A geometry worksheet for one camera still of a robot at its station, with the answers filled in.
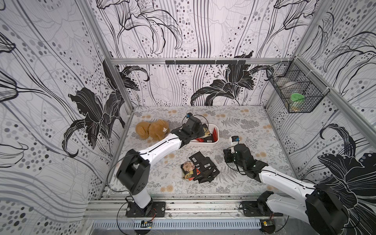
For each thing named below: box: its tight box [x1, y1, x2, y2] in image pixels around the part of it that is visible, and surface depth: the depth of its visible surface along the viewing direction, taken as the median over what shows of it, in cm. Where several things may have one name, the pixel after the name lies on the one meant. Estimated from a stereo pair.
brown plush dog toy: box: [135, 119, 171, 142], surface depth 95 cm
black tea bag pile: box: [188, 150, 221, 184], surface depth 86 cm
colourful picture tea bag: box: [180, 161, 196, 181], surface depth 86 cm
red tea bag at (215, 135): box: [212, 127, 219, 142], surface depth 100 cm
